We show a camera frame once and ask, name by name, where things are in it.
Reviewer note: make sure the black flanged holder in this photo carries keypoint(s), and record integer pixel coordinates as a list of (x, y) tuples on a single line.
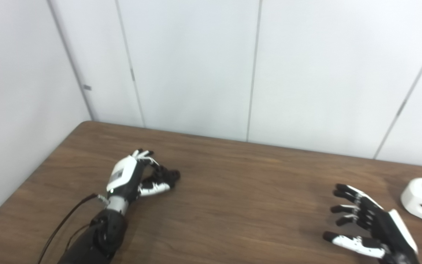
[(169, 176)]

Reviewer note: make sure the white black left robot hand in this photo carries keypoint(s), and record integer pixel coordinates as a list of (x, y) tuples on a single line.
[(123, 176)]

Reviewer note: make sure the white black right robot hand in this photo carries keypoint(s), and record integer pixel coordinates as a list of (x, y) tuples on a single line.
[(383, 227)]

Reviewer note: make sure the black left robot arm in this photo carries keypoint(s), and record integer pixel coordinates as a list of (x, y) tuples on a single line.
[(101, 238)]

